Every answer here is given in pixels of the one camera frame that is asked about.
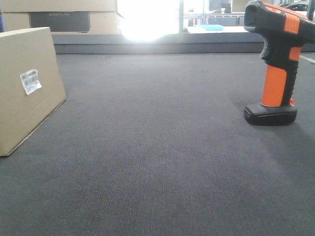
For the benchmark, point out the brown cardboard package box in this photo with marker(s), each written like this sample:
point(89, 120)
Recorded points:
point(20, 114)

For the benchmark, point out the orange black barcode scanner gun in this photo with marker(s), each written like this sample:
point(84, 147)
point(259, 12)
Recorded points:
point(285, 32)

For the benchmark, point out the upper stacked cardboard box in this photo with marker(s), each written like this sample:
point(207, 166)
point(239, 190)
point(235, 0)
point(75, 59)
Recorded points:
point(57, 5)

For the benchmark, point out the blue flat tray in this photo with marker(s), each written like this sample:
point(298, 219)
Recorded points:
point(214, 27)

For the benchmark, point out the white barcode label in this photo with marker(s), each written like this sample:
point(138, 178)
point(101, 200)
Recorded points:
point(30, 81)

